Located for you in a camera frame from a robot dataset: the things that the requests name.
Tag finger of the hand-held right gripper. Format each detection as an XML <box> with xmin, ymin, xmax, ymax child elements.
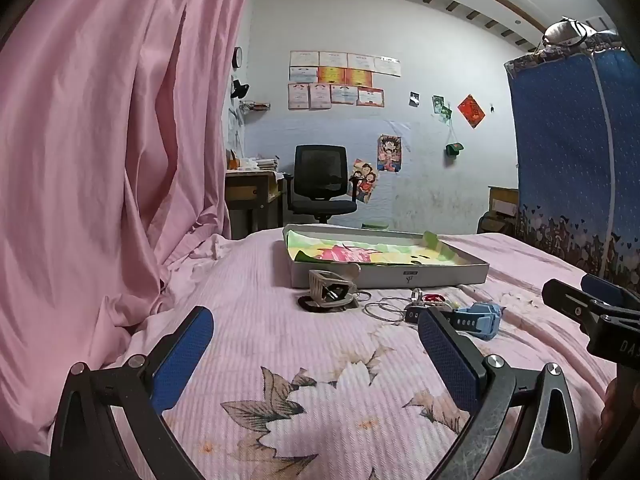
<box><xmin>542</xmin><ymin>279</ymin><xmax>621</xmax><ymax>333</ymax></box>
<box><xmin>581</xmin><ymin>273</ymin><xmax>640</xmax><ymax>311</ymax></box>

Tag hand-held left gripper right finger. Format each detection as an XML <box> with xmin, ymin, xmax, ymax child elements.
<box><xmin>417</xmin><ymin>306</ymin><xmax>596</xmax><ymax>480</ymax></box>

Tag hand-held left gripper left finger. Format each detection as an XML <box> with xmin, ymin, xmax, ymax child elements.
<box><xmin>49</xmin><ymin>306</ymin><xmax>215</xmax><ymax>480</ymax></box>

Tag blue kids watch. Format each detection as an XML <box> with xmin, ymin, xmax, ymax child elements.
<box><xmin>440</xmin><ymin>301</ymin><xmax>506</xmax><ymax>342</ymax></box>

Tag grey shallow cardboard box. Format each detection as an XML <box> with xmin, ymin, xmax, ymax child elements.
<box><xmin>282</xmin><ymin>224</ymin><xmax>490</xmax><ymax>289</ymax></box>

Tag grey hair claw clip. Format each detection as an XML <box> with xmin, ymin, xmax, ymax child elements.
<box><xmin>307</xmin><ymin>264</ymin><xmax>362</xmax><ymax>307</ymax></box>

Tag person's right hand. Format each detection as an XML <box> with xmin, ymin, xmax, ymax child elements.
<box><xmin>600</xmin><ymin>374</ymin><xmax>640</xmax><ymax>457</ymax></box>

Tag black bag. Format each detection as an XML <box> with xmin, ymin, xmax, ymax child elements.
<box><xmin>477</xmin><ymin>210</ymin><xmax>517</xmax><ymax>235</ymax></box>

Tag pink floral bedsheet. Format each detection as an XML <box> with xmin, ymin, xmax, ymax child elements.
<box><xmin>50</xmin><ymin>227</ymin><xmax>640</xmax><ymax>480</ymax></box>

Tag blue fabric wardrobe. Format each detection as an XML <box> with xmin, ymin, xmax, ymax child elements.
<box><xmin>502</xmin><ymin>30</ymin><xmax>640</xmax><ymax>288</ymax></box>

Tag wooden desk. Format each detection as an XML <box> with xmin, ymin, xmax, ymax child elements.
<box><xmin>224</xmin><ymin>169</ymin><xmax>288</xmax><ymax>241</ymax></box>

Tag cartoon family poster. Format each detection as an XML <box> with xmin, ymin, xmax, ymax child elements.
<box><xmin>348</xmin><ymin>158</ymin><xmax>379</xmax><ymax>205</ymax></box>

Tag pink curtain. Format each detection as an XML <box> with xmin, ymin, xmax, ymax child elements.
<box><xmin>0</xmin><ymin>0</ymin><xmax>257</xmax><ymax>457</ymax></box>

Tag red diamond paper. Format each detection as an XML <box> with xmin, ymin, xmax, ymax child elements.
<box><xmin>457</xmin><ymin>93</ymin><xmax>486</xmax><ymax>130</ymax></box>

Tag cartoon character poster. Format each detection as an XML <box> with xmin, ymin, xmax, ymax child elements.
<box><xmin>376</xmin><ymin>134</ymin><xmax>405</xmax><ymax>174</ymax></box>

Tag black office chair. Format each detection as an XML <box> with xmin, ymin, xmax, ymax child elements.
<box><xmin>286</xmin><ymin>145</ymin><xmax>360</xmax><ymax>225</ymax></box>

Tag grey bag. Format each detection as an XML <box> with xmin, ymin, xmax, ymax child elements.
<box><xmin>540</xmin><ymin>16</ymin><xmax>621</xmax><ymax>54</ymax></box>

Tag metal keychain cluster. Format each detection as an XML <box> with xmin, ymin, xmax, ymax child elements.
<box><xmin>406</xmin><ymin>287</ymin><xmax>427</xmax><ymax>324</ymax></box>

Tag silver wire bangles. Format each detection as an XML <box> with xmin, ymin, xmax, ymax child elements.
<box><xmin>363</xmin><ymin>296</ymin><xmax>417</xmax><ymax>326</ymax></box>

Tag cardboard boxes by wall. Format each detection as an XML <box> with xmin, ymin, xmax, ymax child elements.
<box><xmin>487</xmin><ymin>186</ymin><xmax>521</xmax><ymax>221</ymax></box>

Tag green wall photos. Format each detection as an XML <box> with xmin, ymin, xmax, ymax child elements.
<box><xmin>431</xmin><ymin>95</ymin><xmax>453</xmax><ymax>124</ymax></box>

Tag white wall papers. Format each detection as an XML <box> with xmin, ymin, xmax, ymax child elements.
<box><xmin>227</xmin><ymin>105</ymin><xmax>247</xmax><ymax>152</ymax></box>

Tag group of wall certificates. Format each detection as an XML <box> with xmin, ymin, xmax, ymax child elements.
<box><xmin>287</xmin><ymin>50</ymin><xmax>402</xmax><ymax>111</ymax></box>

